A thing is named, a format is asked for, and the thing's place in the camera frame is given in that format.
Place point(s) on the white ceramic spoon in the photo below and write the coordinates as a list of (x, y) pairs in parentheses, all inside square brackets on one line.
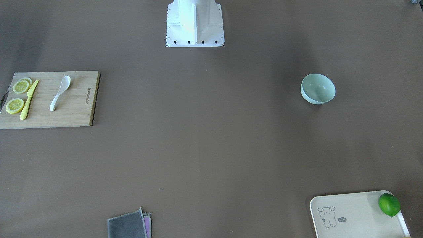
[(65, 83)]

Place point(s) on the pale green bowl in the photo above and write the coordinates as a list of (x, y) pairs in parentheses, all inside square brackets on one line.
[(317, 89)]

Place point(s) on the grey folded cloth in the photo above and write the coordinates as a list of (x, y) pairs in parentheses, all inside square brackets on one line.
[(130, 225)]

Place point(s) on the bamboo cutting board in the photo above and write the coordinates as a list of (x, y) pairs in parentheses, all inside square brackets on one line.
[(74, 108)]

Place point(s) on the cream rabbit tray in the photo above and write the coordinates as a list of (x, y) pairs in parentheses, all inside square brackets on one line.
[(355, 215)]

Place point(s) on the yellow plastic knife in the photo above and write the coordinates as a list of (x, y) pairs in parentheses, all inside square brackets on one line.
[(30, 92)]

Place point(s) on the lemon slice stacked pair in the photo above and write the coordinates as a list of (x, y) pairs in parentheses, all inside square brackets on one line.
[(22, 85)]

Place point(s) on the green lime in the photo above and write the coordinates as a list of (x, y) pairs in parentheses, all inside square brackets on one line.
[(389, 204)]

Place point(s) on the white camera post base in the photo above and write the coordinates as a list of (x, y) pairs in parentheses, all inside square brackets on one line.
[(194, 23)]

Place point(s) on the lemon slice near handle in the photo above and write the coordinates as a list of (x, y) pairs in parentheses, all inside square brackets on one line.
[(15, 105)]

